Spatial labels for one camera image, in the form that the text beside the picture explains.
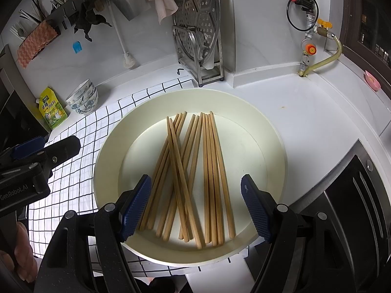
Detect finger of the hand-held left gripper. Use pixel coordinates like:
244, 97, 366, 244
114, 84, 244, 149
38, 136, 81, 172
9, 136, 47, 162

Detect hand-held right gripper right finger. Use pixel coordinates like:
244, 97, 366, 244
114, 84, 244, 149
241, 174, 364, 293

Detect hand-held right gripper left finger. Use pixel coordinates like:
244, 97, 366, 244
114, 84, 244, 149
33, 174, 152, 293

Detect cream round basin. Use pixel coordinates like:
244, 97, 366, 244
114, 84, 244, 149
93, 88, 288, 265

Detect bundle of wooden chopsticks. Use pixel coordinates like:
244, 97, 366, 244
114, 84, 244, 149
139, 111, 236, 250

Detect person's left hand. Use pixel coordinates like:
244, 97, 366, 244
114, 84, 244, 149
0, 220, 39, 284

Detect black checkered white cloth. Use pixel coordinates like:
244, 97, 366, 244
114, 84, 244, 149
27, 78, 249, 281

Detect yellow green seasoning pouch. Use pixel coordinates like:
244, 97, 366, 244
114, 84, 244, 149
35, 87, 68, 130

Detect black gas stove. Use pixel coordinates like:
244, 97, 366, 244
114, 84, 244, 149
0, 44, 51, 147

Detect blue patterned white bowl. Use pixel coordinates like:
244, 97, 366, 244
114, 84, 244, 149
65, 79, 94, 104
72, 93, 99, 116
69, 87, 98, 110

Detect person's dark clothing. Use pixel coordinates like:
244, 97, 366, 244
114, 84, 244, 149
128, 276, 187, 293

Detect stainless steel appliance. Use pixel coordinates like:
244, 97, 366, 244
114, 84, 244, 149
244, 139, 391, 293

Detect orange wavy dishcloth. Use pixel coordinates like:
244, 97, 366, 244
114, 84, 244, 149
17, 21, 58, 68

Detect white bottle brush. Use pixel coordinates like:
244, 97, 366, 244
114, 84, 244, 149
105, 1, 136, 69

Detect dark hanging rag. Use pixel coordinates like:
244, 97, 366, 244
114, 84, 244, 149
73, 0, 113, 42

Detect stainless steel plate rack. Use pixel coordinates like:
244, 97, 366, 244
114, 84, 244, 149
171, 24, 225, 87

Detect small perforated steel steamer plate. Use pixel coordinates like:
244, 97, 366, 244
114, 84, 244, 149
175, 26, 211, 60

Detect orange-capped gas fitting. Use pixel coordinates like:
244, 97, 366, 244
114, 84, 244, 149
301, 38, 316, 64

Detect pink soap dish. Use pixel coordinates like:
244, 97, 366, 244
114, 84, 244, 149
363, 70, 382, 91

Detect pink hanging cloth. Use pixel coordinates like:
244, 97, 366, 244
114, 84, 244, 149
147, 0, 178, 25

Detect black red-button gas device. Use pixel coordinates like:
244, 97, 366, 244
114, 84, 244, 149
290, 0, 315, 13

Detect yellow gas hose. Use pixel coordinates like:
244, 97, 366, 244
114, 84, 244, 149
299, 37, 343, 78

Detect yellow-handled brass gas valve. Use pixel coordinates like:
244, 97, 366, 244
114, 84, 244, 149
315, 18, 335, 39

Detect black cable loop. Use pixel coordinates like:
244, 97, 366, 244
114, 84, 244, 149
286, 0, 319, 32

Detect dark window frame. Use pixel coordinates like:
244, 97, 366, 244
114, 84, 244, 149
339, 0, 391, 80

